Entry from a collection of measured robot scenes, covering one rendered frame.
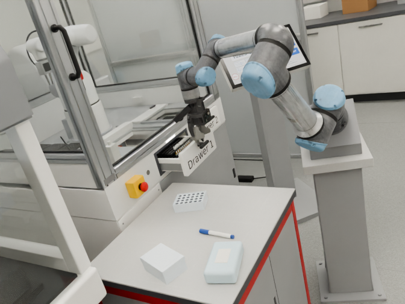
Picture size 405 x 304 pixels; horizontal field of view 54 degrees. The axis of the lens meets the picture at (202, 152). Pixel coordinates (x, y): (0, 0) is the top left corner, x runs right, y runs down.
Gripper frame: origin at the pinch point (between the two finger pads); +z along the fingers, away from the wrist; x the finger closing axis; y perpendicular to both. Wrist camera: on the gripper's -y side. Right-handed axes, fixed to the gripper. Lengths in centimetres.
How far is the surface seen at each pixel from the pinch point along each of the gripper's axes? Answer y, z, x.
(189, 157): -0.7, 3.5, -9.4
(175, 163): -6.7, 4.9, -12.9
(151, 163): -15.4, 2.4, -17.8
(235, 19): -47, -31, 164
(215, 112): -13.5, 2.5, 42.6
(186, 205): 7.7, 13.4, -31.4
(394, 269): 72, 93, 37
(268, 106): -1, 17, 88
